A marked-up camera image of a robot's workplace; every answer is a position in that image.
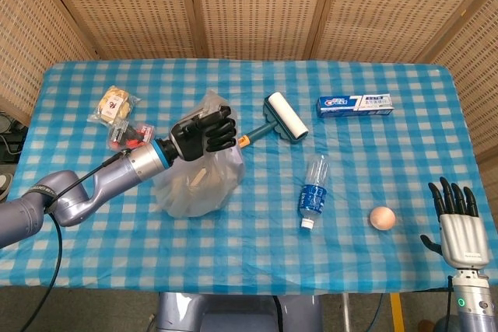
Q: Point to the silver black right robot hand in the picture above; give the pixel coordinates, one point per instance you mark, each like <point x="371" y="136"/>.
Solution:
<point x="465" y="235"/>

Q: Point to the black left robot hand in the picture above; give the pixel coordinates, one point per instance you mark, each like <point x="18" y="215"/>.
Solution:
<point x="194" y="137"/>

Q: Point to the translucent plastic bag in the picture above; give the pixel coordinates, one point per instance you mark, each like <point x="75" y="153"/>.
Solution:
<point x="218" y="180"/>

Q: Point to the silver purple left robot arm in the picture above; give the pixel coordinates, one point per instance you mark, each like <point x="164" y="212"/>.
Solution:
<point x="78" y="196"/>

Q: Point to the grey purple robot base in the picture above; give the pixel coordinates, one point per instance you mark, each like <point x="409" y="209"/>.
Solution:
<point x="237" y="312"/>

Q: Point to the silver purple right robot arm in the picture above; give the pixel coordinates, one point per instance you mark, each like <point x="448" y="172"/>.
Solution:
<point x="474" y="301"/>

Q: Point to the red item clear packet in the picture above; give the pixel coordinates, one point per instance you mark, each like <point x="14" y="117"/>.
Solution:
<point x="134" y="133"/>

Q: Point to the peach coloured ball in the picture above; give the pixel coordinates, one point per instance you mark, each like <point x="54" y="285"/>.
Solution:
<point x="382" y="218"/>

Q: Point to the yellow snack clear packet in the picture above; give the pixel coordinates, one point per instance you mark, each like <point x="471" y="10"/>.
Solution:
<point x="113" y="104"/>

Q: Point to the teal lint roller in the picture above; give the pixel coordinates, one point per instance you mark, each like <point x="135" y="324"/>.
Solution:
<point x="286" y="118"/>

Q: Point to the blue white checkered tablecloth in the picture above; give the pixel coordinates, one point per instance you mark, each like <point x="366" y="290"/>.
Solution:
<point x="253" y="254"/>

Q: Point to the clear bottle blue label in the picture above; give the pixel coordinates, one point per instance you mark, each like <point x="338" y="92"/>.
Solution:
<point x="313" y="196"/>

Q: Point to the white table leg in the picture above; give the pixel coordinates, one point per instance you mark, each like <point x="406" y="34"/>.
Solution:
<point x="345" y="312"/>

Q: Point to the woven bamboo folding screen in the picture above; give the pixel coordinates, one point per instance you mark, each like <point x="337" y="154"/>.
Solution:
<point x="257" y="5"/>

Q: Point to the blue toothpaste box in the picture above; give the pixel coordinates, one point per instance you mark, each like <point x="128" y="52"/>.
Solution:
<point x="350" y="105"/>

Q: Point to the grey shoe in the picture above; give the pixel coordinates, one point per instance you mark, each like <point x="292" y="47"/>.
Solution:
<point x="4" y="184"/>

